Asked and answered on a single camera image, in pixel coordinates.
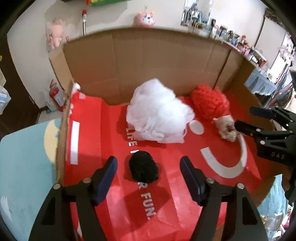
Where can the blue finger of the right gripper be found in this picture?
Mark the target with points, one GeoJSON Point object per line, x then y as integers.
{"type": "Point", "coordinates": [262, 112]}
{"type": "Point", "coordinates": [249, 130]}

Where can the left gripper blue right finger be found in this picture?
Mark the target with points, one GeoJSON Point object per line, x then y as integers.
{"type": "Point", "coordinates": [242, 220]}

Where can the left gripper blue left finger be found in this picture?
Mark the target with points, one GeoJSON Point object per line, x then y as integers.
{"type": "Point", "coordinates": [54, 221]}

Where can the cream crochet scrunchie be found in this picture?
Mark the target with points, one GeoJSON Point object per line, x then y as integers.
{"type": "Point", "coordinates": [226, 129]}

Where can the red mesh bath pouf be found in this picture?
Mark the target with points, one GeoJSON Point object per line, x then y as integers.
{"type": "Point", "coordinates": [210, 103]}

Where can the black fluffy pompom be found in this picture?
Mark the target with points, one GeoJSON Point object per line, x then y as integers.
{"type": "Point", "coordinates": [143, 168]}

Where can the white mesh bath pouf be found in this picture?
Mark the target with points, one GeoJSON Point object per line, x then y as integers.
{"type": "Point", "coordinates": [156, 114]}

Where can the person right hand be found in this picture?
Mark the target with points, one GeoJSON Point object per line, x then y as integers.
{"type": "Point", "coordinates": [288, 183]}

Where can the dark grey tablecloth table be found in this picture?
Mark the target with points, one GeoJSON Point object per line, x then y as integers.
{"type": "Point", "coordinates": [260, 84]}

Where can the teal fleece blanket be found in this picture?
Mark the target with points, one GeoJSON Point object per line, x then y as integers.
{"type": "Point", "coordinates": [27, 174]}

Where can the white wardrobe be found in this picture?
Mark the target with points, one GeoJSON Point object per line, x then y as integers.
{"type": "Point", "coordinates": [270, 39]}

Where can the red cardboard box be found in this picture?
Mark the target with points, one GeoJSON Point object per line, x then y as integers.
{"type": "Point", "coordinates": [100, 73]}

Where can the red fire extinguisher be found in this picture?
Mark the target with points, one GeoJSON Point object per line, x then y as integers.
{"type": "Point", "coordinates": [56, 95]}

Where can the white plastic bag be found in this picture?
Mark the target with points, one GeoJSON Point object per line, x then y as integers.
{"type": "Point", "coordinates": [4, 99]}

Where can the pink fox plush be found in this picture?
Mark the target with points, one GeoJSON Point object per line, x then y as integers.
{"type": "Point", "coordinates": [145, 19]}

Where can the pink rabbit plush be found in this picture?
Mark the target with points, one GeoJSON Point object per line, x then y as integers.
{"type": "Point", "coordinates": [54, 33]}

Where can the wall mirror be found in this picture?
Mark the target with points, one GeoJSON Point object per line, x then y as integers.
{"type": "Point", "coordinates": [196, 11]}

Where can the mop handle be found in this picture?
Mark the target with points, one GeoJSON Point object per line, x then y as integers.
{"type": "Point", "coordinates": [84, 18]}

